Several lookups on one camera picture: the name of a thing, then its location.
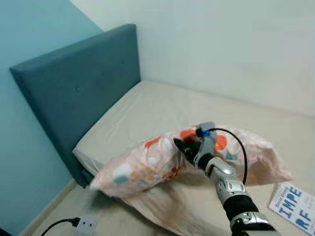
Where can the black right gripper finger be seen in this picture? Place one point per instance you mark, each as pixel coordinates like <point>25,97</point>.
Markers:
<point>187,153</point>
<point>181,143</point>

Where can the pink patterned pillow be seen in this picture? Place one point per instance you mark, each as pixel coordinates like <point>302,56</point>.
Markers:
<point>142,167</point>

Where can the white book blue lettering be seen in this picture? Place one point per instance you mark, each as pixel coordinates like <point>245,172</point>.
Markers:
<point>295,209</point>

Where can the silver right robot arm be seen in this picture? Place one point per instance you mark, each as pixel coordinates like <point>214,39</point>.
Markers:
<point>229,182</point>

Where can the cream sheeted mattress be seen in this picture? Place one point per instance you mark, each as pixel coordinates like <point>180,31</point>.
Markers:
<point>187,103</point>

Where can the teal upholstered headboard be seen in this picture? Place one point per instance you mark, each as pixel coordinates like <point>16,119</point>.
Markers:
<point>74,83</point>

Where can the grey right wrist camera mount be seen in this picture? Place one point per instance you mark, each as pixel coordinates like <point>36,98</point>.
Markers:
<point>206,140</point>

